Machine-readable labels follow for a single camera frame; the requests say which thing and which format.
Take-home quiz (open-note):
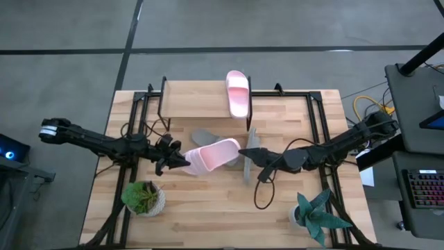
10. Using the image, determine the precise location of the grey metal stand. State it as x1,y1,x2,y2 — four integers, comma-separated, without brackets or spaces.
0,161,56,250

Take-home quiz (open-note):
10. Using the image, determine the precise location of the green plant in patterned pot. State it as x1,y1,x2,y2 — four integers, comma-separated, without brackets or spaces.
121,180,167,218

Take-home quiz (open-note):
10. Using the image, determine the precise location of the white paper sheet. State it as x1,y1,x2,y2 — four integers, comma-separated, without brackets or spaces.
357,149,375,188

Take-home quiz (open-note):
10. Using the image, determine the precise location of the pink slide sandal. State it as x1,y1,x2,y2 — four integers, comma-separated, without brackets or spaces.
225,69,250,119
182,137,242,176

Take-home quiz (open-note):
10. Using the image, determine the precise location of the yellow cable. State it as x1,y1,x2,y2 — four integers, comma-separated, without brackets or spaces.
352,95,395,122

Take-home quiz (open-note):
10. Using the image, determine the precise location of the wooden shelf with black frame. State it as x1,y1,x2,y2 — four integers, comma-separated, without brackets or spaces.
157,76,253,132

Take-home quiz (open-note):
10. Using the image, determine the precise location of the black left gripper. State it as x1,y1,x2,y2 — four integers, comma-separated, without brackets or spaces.
154,133,191,176

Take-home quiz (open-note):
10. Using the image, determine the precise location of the grey workstation cart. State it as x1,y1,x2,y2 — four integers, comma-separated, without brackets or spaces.
384,63,444,242

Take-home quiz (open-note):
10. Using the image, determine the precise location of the teal plant in white pot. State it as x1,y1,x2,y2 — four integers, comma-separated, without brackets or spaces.
289,189,353,247

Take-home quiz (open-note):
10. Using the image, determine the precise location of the backlit computer keyboard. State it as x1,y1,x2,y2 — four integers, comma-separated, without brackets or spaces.
402,169,444,210

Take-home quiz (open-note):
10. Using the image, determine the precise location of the black computer with blue light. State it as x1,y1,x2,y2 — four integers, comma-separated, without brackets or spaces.
0,133,31,163

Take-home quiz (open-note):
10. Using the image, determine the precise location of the tablet with blue screen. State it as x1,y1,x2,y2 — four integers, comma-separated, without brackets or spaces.
418,110,444,131

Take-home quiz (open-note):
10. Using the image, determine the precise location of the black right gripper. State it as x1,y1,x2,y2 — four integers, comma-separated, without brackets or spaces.
238,147,291,183

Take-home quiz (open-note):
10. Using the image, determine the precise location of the grey slide sandal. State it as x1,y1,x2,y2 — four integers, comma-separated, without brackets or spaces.
191,128,240,167
244,126,261,184

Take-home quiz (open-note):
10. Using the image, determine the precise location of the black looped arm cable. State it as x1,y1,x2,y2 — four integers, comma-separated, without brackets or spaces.
253,137,320,210

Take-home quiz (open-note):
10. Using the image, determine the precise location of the black slanted pole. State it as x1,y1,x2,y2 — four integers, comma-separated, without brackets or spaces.
398,33,444,76

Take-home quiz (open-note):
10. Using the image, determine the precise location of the black aluminium table frame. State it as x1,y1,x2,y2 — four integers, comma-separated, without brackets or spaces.
79,83,382,250

